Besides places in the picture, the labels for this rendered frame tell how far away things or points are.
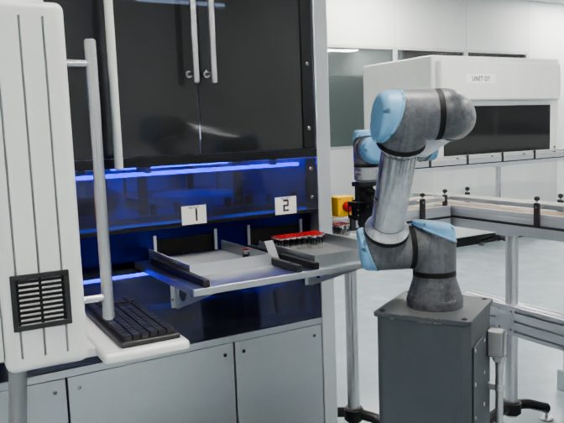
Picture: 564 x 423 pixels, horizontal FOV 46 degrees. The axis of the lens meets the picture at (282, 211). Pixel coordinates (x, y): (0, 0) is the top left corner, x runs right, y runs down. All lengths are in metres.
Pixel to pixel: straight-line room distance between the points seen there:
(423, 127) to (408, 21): 7.34
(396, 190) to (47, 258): 0.80
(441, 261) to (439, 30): 7.48
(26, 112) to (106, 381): 1.00
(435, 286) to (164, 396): 0.95
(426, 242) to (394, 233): 0.11
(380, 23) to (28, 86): 7.31
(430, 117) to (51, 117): 0.80
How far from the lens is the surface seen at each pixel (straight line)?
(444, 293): 1.83
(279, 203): 2.28
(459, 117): 1.53
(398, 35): 8.70
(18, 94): 1.44
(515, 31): 10.21
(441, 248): 1.80
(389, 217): 1.69
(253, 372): 2.36
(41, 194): 1.45
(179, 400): 2.27
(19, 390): 1.85
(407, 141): 1.52
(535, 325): 2.78
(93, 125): 1.47
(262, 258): 1.98
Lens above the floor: 1.28
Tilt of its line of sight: 7 degrees down
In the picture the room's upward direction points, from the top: 2 degrees counter-clockwise
